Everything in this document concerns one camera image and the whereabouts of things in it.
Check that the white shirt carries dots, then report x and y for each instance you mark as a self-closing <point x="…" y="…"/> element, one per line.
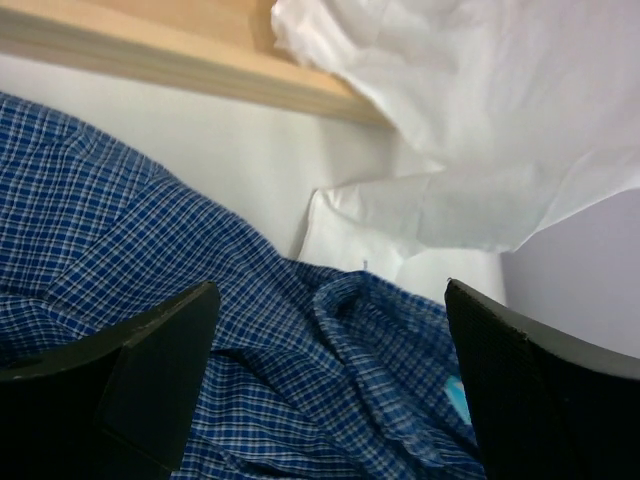
<point x="523" y="112"/>

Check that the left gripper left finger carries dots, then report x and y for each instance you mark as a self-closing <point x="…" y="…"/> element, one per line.
<point x="119" y="401"/>

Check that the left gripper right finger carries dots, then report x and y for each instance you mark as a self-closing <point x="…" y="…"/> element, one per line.
<point x="543" y="404"/>

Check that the blue checked shirt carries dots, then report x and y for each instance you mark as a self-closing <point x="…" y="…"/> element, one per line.
<point x="314" y="373"/>

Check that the wooden clothes rack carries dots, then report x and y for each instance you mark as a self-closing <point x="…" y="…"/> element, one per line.
<point x="223" y="48"/>

